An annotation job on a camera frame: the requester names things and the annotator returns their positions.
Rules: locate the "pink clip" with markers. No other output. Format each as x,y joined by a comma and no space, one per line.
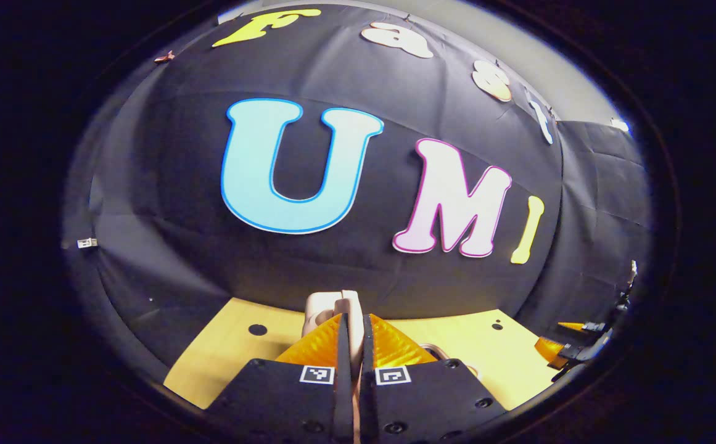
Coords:
164,57

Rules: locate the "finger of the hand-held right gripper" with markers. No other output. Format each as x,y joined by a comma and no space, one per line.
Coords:
592,328
576,356

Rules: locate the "small white clip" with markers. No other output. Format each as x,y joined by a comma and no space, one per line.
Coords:
87,242

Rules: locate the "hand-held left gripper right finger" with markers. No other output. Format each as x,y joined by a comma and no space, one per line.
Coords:
432,401

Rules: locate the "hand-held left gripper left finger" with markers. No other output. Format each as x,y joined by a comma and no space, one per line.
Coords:
283,401

